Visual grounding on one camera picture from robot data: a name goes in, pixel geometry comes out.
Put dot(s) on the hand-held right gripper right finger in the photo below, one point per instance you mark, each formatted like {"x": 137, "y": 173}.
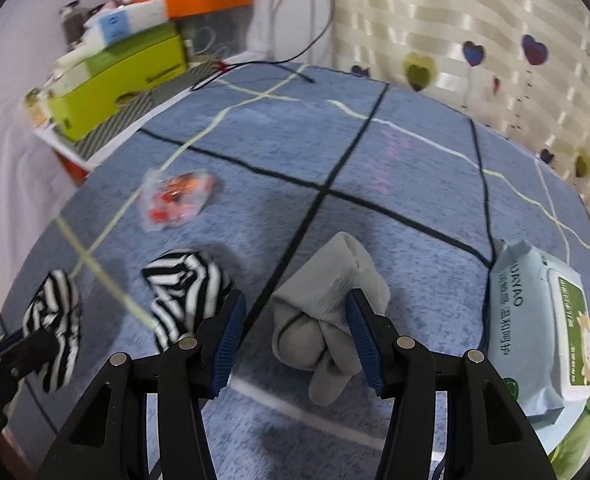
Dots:
{"x": 365, "y": 350}

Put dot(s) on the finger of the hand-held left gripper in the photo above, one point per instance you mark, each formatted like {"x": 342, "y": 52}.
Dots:
{"x": 20, "y": 352}

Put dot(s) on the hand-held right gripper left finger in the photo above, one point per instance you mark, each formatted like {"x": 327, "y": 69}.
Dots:
{"x": 227, "y": 345}

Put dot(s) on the white knotted sock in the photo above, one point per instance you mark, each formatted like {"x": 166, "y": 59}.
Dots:
{"x": 320, "y": 320}

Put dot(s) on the black white striped sock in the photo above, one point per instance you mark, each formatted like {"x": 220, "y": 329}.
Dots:
{"x": 50, "y": 305}
{"x": 185, "y": 285}

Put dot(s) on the light blue wet wipes pack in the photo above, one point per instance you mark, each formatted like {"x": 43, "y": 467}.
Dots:
{"x": 520, "y": 340}

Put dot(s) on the orange snack packet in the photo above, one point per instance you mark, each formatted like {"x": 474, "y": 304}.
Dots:
{"x": 175, "y": 200}

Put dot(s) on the orange red cabinet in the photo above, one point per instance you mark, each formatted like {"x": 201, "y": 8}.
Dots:
{"x": 72, "y": 170}

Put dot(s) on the white side table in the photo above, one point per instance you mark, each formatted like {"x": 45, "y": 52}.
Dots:
{"x": 50, "y": 142}

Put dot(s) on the green rolled sock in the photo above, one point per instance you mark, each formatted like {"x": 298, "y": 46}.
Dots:
{"x": 585, "y": 420}

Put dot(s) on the black white zigzag tray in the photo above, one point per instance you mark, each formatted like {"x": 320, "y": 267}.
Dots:
{"x": 125, "y": 125}

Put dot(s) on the row of small jars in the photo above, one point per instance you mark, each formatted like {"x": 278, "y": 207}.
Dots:
{"x": 35, "y": 105}

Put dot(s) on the green cardboard box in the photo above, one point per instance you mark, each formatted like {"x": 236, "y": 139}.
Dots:
{"x": 125, "y": 80}

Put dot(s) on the clear plastic bin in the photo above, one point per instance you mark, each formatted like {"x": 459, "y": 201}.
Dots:
{"x": 220, "y": 35}

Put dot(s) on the white green flat box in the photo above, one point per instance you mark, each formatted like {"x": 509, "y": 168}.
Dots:
{"x": 135, "y": 42}

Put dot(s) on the dark glass jar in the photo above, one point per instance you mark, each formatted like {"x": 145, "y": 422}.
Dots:
{"x": 72, "y": 22}

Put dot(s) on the white blue box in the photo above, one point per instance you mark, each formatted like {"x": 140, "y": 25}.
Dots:
{"x": 120, "y": 22}

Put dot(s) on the heart print striped curtain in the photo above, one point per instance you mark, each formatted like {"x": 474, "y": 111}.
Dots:
{"x": 425, "y": 10}

